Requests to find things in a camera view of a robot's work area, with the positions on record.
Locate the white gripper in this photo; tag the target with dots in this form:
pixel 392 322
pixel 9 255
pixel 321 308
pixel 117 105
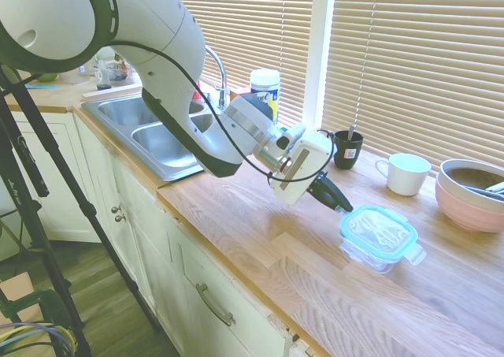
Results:
pixel 303 168

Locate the clear teal-rimmed container lid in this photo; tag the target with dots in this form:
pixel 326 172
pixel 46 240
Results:
pixel 378 229

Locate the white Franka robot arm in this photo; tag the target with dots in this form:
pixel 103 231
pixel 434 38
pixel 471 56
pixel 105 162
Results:
pixel 157 38

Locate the clear glass food container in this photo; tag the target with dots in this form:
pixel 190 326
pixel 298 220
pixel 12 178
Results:
pixel 366 256

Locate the dark green mug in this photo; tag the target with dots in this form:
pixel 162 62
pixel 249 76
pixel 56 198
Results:
pixel 346 156

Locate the white mug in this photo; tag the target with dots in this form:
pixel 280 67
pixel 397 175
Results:
pixel 407 175

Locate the yellow wipes canister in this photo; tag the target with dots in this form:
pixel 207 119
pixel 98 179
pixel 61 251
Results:
pixel 265 93

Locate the pink bowl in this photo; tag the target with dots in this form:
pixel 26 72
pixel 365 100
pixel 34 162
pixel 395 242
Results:
pixel 464 215

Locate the chrome faucet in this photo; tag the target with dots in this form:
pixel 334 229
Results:
pixel 223 93

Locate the beige bowl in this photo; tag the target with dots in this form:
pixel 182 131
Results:
pixel 468 173

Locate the wide beige window blind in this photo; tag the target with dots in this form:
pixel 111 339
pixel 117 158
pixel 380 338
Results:
pixel 413 57

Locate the red bottle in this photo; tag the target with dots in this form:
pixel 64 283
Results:
pixel 196 93

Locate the white spoon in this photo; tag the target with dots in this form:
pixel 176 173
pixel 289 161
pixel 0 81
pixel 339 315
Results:
pixel 492 192
pixel 498 185

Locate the stainless steel sink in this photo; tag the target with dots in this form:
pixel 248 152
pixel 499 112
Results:
pixel 157 144

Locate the white kitchen cabinet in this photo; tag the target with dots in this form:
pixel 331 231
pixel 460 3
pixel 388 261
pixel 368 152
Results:
pixel 157 254

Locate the round metal cabinet knob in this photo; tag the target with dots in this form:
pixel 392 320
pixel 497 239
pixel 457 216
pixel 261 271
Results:
pixel 119 218
pixel 115 209

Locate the light wooden board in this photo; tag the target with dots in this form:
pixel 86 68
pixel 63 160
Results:
pixel 110 94

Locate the colourful package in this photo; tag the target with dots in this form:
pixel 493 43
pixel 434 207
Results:
pixel 118 73

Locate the white panelled cabinet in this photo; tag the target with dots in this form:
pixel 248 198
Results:
pixel 65 211

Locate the green round object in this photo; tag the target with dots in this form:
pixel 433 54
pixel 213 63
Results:
pixel 48 77

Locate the teal flat utensil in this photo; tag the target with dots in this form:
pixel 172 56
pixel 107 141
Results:
pixel 39 86

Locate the tan flat panel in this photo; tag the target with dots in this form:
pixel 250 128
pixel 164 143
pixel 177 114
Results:
pixel 15 298

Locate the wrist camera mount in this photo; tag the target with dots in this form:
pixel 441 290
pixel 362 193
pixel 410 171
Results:
pixel 289 138

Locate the black camera tripod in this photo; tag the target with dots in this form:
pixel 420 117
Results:
pixel 81 199

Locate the green metal frame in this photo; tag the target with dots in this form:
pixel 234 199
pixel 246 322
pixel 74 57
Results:
pixel 59 306

